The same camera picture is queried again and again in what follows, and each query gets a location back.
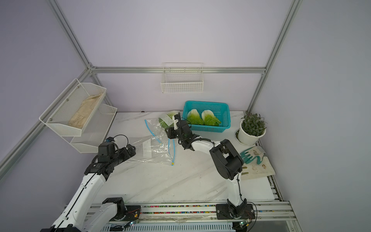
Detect beige cloth with green print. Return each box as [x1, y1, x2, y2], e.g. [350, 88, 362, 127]
[240, 146, 276, 180]

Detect green beans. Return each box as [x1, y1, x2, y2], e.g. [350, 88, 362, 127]
[242, 166, 249, 175]

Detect white two-tier mesh shelf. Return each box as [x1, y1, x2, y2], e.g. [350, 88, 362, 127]
[39, 79, 117, 153]

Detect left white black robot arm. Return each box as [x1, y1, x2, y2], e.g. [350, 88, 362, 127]
[41, 141, 136, 232]

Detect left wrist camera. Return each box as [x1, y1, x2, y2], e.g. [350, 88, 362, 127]
[105, 137, 115, 143]

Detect chinese cabbage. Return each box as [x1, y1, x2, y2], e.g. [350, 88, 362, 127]
[202, 110, 221, 126]
[186, 109, 204, 125]

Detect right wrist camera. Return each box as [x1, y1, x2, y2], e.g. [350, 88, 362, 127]
[172, 115, 178, 130]

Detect beige cloth in shelf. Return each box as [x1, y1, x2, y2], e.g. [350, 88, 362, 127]
[68, 94, 102, 129]

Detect aluminium frame profile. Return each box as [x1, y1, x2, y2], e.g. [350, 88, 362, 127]
[1, 1, 302, 180]

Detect teal plastic basket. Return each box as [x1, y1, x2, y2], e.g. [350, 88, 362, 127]
[183, 101, 231, 132]

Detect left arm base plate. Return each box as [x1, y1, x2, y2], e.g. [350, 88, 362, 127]
[109, 205, 141, 222]

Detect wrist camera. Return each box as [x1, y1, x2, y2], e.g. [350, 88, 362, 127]
[172, 115, 178, 130]
[105, 137, 115, 143]

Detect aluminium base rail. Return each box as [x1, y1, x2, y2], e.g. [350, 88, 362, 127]
[85, 202, 298, 230]

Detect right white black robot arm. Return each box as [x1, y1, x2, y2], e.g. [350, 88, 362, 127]
[166, 114, 248, 218]

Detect clear zip-top bag blue seal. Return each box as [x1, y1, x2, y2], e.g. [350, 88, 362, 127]
[128, 136, 175, 166]

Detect white wire wall basket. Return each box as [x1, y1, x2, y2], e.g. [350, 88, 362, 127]
[161, 62, 204, 94]

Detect potted green plant white pot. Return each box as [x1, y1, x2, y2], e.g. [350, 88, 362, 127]
[236, 111, 267, 146]

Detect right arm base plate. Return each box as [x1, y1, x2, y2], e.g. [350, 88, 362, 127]
[215, 203, 256, 219]

